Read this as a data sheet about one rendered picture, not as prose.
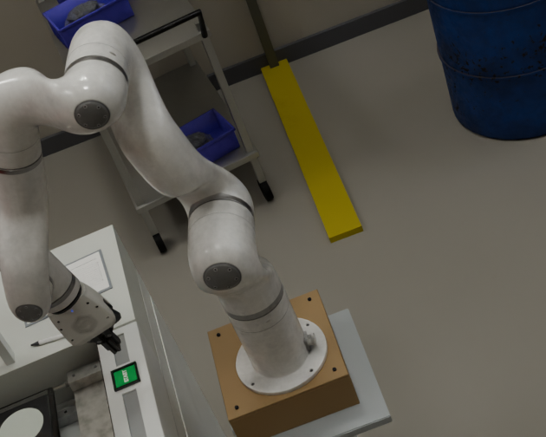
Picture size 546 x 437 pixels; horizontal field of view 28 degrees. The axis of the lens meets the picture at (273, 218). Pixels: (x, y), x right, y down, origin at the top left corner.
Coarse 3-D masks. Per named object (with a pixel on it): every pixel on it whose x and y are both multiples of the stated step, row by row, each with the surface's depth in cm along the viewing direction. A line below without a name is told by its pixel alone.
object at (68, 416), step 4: (68, 408) 234; (72, 408) 233; (60, 412) 234; (64, 412) 233; (68, 412) 233; (72, 412) 233; (76, 412) 233; (60, 416) 233; (64, 416) 233; (68, 416) 233; (72, 416) 233; (76, 416) 234; (60, 420) 233; (64, 420) 233; (68, 420) 234; (72, 420) 234; (76, 420) 234; (60, 424) 234; (64, 424) 234; (68, 424) 234
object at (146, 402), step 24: (120, 336) 230; (144, 336) 233; (120, 360) 224; (144, 360) 222; (144, 384) 217; (120, 408) 214; (144, 408) 212; (168, 408) 225; (120, 432) 209; (144, 432) 208; (168, 432) 212
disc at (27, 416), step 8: (24, 408) 231; (32, 408) 230; (16, 416) 230; (24, 416) 229; (32, 416) 228; (40, 416) 228; (8, 424) 229; (16, 424) 228; (24, 424) 227; (32, 424) 226; (40, 424) 226; (0, 432) 228; (8, 432) 227; (16, 432) 226; (24, 432) 225; (32, 432) 225
